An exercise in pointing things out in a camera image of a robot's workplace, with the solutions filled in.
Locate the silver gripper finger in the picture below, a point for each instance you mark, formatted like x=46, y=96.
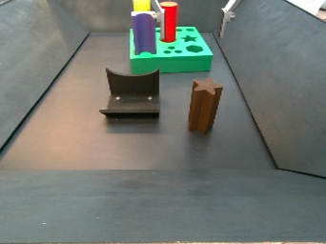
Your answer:
x=227, y=10
x=159, y=11

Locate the brown star-shaped block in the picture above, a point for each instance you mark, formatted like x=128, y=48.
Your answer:
x=203, y=106

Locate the green foam shape board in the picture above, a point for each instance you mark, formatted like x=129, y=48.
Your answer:
x=187, y=54

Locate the red cylinder block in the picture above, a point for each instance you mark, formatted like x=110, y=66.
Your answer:
x=169, y=8

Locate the purple arch block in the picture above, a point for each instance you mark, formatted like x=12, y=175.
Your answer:
x=143, y=30

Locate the yellow rectangular block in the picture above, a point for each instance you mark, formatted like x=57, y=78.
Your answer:
x=140, y=5

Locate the black curved bracket stand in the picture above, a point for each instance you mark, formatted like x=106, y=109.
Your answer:
x=133, y=94

